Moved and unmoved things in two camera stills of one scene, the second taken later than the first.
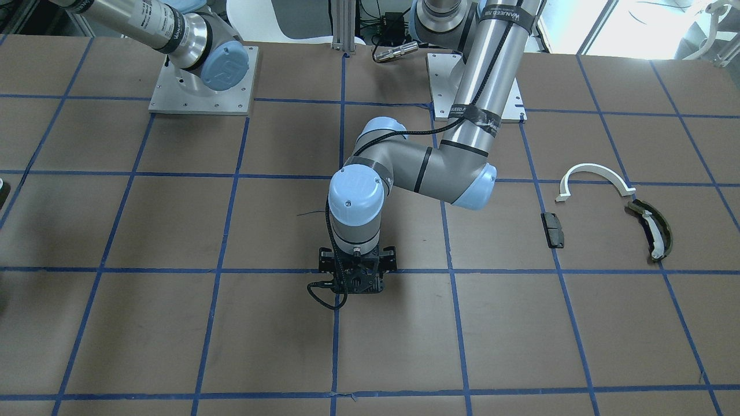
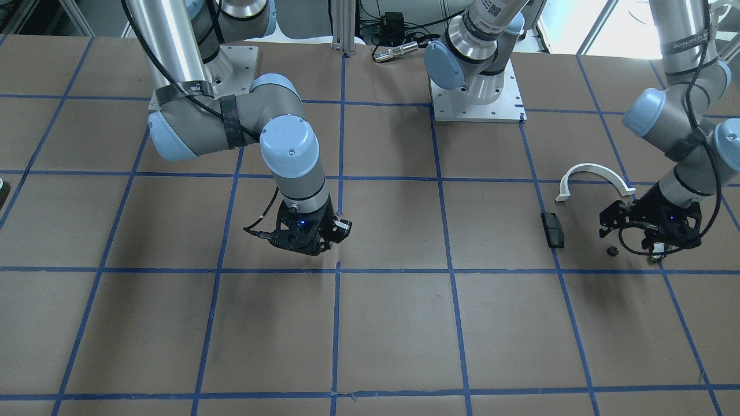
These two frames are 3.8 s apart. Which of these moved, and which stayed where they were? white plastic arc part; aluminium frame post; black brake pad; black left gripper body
Moved: black left gripper body
Stayed: aluminium frame post; white plastic arc part; black brake pad
